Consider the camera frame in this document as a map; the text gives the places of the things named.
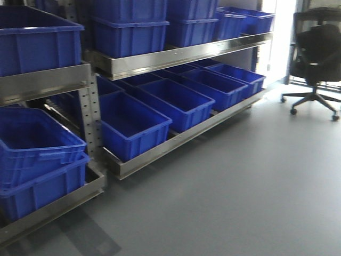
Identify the black office chair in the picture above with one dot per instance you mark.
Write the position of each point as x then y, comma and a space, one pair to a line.
316, 54

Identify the tilted blue bin bottom left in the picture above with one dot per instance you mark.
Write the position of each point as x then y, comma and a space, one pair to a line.
34, 144

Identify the steel shelving rack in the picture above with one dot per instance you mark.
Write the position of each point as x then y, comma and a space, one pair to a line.
80, 92

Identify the blue crate upper shelf front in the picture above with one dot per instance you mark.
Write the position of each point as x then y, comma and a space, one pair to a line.
119, 40

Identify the blue crate top left shelf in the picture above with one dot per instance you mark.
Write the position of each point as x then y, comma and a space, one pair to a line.
34, 40

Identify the blue bin lower front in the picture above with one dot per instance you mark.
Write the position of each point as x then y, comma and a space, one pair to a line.
129, 126

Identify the blue bin beneath tilted bin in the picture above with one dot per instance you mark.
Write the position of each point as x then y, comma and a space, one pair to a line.
24, 199

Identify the blue crate shelf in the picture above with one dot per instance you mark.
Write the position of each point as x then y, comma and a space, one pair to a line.
119, 40
34, 40

